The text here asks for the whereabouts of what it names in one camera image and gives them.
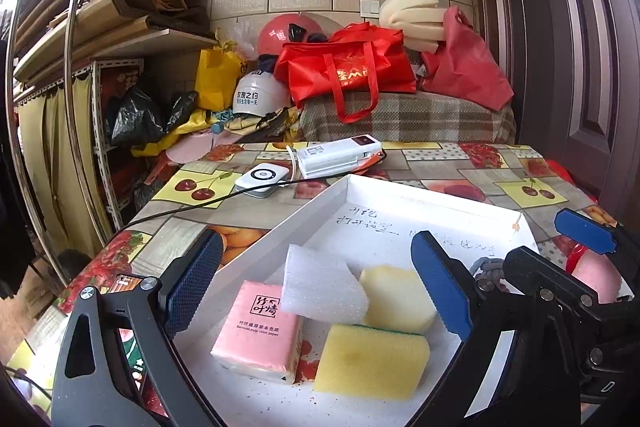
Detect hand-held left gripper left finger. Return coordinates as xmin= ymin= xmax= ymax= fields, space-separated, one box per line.
xmin=52 ymin=227 xmax=226 ymax=427

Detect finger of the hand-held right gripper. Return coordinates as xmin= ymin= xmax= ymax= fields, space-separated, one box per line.
xmin=554 ymin=208 xmax=640 ymax=258
xmin=502 ymin=246 xmax=608 ymax=313

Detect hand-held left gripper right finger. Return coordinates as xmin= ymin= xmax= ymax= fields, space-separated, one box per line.
xmin=410 ymin=231 xmax=581 ymax=427

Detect pale yellow sponge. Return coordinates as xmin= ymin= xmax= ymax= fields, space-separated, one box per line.
xmin=359 ymin=264 xmax=438 ymax=335

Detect pink plush towel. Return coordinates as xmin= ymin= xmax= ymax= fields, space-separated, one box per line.
xmin=570 ymin=252 xmax=623 ymax=305

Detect grey knotted rope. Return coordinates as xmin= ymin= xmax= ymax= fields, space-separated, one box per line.
xmin=467 ymin=256 xmax=508 ymax=290

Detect pink tissue pack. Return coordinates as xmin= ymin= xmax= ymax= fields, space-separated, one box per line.
xmin=210 ymin=279 xmax=306 ymax=383

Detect white cardboard tray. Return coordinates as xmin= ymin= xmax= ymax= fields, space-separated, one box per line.
xmin=172 ymin=173 xmax=538 ymax=427

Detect yellow green scouring sponge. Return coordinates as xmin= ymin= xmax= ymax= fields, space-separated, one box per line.
xmin=312 ymin=323 xmax=431 ymax=400

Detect white foam piece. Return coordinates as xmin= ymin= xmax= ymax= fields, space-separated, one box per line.
xmin=281 ymin=244 xmax=370 ymax=323

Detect white round device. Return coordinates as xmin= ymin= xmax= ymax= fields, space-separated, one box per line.
xmin=234 ymin=163 xmax=292 ymax=198

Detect fruit print tablecloth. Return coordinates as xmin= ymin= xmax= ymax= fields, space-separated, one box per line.
xmin=0 ymin=139 xmax=621 ymax=427

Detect pink sun hat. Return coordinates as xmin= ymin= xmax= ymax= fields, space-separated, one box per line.
xmin=165 ymin=131 xmax=241 ymax=165

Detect yellow cloth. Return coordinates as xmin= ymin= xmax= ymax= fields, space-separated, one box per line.
xmin=131 ymin=107 xmax=301 ymax=158

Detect white power bank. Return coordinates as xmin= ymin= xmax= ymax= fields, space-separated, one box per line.
xmin=297 ymin=134 xmax=383 ymax=180

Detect plaid covered box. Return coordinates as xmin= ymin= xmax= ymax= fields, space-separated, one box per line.
xmin=299 ymin=91 xmax=517 ymax=145

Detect grey panelled door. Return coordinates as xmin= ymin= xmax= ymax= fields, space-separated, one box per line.
xmin=462 ymin=0 xmax=640 ymax=218

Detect black plastic bag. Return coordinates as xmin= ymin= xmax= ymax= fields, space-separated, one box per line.
xmin=111 ymin=87 xmax=166 ymax=148
xmin=165 ymin=91 xmax=200 ymax=132

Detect beige curtain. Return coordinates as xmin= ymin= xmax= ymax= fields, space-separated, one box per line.
xmin=17 ymin=77 xmax=116 ymax=233

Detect white helmet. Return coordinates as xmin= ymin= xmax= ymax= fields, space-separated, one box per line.
xmin=231 ymin=69 xmax=292 ymax=116

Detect red plastic bag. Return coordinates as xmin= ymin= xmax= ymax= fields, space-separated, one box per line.
xmin=420 ymin=6 xmax=515 ymax=112

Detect yellow bag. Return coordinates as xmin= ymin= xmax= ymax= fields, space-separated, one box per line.
xmin=194 ymin=47 xmax=246 ymax=112

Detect red tote bag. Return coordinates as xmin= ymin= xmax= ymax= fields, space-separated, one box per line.
xmin=274 ymin=23 xmax=418 ymax=124

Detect clear plastic bag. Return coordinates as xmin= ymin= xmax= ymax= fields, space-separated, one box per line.
xmin=231 ymin=18 xmax=266 ymax=58

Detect chrome clothes rack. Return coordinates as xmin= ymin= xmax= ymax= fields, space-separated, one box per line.
xmin=0 ymin=0 xmax=136 ymax=293

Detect angle iron shelf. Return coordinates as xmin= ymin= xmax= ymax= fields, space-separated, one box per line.
xmin=12 ymin=17 xmax=221 ymax=218

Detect pink helmet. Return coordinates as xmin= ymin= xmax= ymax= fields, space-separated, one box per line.
xmin=257 ymin=13 xmax=331 ymax=58

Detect cream foam pieces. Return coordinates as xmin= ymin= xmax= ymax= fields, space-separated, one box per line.
xmin=378 ymin=0 xmax=451 ymax=52

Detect brown paper bags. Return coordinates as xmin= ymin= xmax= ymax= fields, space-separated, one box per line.
xmin=111 ymin=0 xmax=211 ymax=38

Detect black cable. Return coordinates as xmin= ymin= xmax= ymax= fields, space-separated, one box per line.
xmin=122 ymin=147 xmax=388 ymax=230

